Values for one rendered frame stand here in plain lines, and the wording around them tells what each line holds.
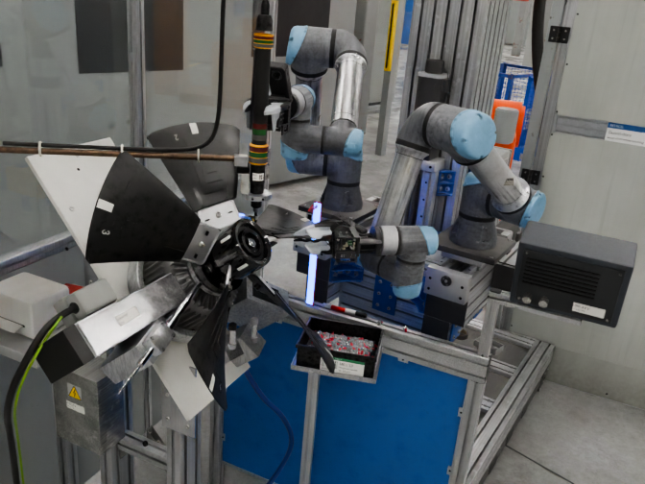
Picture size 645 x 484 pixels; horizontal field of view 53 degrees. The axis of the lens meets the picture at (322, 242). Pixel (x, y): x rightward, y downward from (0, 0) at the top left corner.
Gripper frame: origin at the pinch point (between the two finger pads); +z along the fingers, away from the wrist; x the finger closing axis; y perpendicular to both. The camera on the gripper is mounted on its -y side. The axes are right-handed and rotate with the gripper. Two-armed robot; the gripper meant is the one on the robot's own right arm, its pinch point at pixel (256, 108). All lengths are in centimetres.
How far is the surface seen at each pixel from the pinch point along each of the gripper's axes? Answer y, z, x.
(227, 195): 20.8, 0.9, 5.8
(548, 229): 25, -27, -68
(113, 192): 14.0, 30.2, 16.9
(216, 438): 126, -41, 25
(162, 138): 10.6, -2.1, 24.1
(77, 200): 24.0, 12.7, 37.8
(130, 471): 108, 3, 33
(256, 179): 16.1, 0.0, -0.8
